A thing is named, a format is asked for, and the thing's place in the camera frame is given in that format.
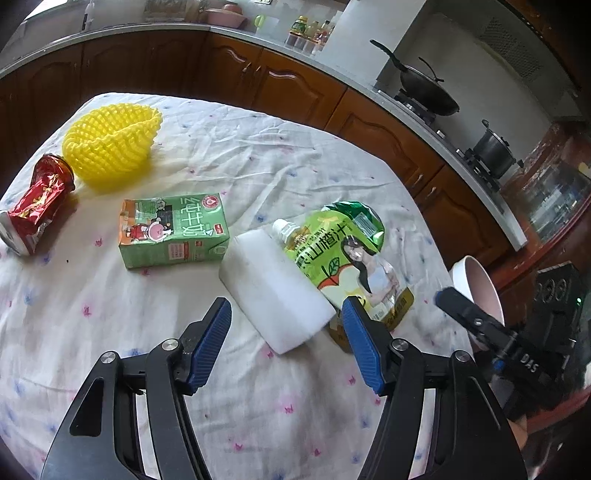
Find pink plastic basin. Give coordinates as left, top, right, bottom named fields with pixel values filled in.
left=205, top=2, right=247, bottom=27

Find pink and white bowl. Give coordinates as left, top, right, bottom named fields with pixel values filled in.
left=450, top=256, right=505, bottom=352

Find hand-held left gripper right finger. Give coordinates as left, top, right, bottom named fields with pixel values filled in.
left=342, top=295, right=528, bottom=480

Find wooden base cabinets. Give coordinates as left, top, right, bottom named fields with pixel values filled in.
left=0, top=28, right=514, bottom=268

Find crushed red drink can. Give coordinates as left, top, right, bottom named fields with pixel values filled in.
left=0, top=154, right=76, bottom=256

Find yellow foam fruit net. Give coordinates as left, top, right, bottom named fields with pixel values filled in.
left=62, top=104, right=163, bottom=191

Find gas stove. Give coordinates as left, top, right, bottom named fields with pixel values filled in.
left=376, top=85, right=509, bottom=195

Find floral white tablecloth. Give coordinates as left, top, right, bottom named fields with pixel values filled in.
left=0, top=92, right=481, bottom=480

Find black wok with lid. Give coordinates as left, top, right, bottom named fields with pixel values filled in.
left=370, top=39, right=461, bottom=116

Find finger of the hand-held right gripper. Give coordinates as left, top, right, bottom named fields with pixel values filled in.
left=436, top=286, right=511, bottom=356

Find row of condiment bottles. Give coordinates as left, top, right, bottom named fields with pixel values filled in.
left=286, top=16, right=335, bottom=54

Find brown cutting board rack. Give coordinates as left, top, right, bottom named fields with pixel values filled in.
left=143, top=0, right=204, bottom=21

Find grey kitchen countertop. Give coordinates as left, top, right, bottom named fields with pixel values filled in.
left=0, top=21, right=528, bottom=247

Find brown glass-door cabinet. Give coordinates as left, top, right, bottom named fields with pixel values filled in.
left=501, top=122, right=591, bottom=282

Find steel range hood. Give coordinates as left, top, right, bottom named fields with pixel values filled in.
left=434, top=0, right=583, bottom=118

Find steel cooking pot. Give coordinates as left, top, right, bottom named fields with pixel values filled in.
left=472, top=120, right=523, bottom=178

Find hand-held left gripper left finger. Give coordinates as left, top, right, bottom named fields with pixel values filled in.
left=41, top=296, right=232, bottom=480

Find green milk carton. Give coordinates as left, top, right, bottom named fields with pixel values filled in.
left=119, top=193, right=230, bottom=271

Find green juice pouch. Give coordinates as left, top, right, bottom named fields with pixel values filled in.
left=272, top=200, right=415, bottom=354

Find white foam block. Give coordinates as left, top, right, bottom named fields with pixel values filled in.
left=218, top=229, right=337, bottom=355

